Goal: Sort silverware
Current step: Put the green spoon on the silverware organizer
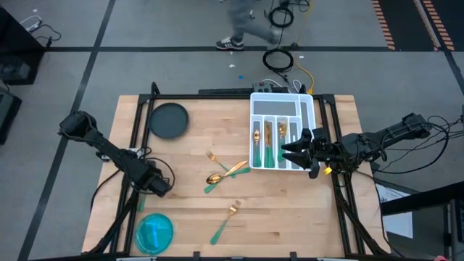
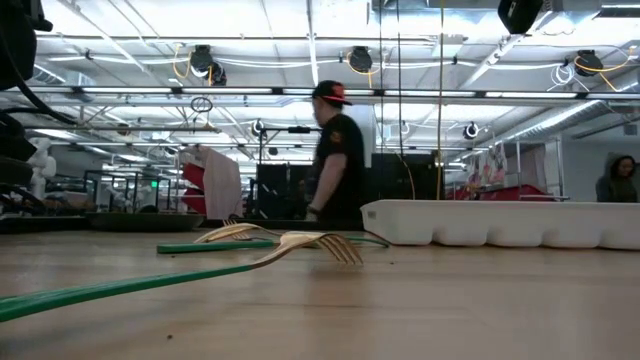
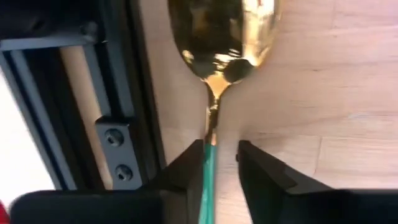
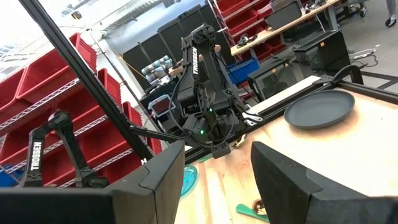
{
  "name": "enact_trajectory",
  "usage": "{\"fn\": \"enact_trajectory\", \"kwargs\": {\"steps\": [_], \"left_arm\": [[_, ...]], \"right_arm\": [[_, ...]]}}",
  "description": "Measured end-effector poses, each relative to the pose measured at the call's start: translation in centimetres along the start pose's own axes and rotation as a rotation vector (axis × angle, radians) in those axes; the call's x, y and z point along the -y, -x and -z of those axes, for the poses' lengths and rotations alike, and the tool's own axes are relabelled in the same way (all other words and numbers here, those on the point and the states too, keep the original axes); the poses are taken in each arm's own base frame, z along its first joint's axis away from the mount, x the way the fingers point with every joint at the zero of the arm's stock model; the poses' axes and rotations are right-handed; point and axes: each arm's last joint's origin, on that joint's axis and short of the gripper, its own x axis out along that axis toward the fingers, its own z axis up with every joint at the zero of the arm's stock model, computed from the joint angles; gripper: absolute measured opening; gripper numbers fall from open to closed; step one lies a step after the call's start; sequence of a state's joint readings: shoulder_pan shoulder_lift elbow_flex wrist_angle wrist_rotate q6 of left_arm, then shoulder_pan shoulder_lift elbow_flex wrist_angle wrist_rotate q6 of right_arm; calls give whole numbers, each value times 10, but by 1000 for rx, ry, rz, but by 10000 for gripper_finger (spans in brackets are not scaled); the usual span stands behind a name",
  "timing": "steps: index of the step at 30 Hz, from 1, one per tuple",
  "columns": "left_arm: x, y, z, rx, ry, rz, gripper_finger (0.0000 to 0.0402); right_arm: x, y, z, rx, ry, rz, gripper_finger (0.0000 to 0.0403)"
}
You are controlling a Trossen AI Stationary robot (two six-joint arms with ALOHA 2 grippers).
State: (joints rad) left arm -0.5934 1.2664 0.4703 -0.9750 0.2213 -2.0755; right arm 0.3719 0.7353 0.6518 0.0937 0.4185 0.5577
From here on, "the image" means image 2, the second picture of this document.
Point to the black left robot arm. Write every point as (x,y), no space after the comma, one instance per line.
(15,45)

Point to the person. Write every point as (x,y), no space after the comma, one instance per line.
(620,180)
(340,150)

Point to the black partition panel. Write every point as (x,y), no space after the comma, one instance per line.
(272,185)

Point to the white square pillar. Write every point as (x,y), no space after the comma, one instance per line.
(370,150)

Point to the black cabinet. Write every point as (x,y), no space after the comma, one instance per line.
(395,175)

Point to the person's black red cap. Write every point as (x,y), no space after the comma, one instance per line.
(330,91)

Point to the white hanging cloth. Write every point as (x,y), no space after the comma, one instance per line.
(222,185)

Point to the white cutlery tray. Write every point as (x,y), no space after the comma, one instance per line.
(500,222)

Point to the white humanoid robot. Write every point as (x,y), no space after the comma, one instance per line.
(45,167)

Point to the black metal frame rig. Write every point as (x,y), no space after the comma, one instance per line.
(298,130)

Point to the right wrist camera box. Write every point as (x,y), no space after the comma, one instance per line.
(520,15)

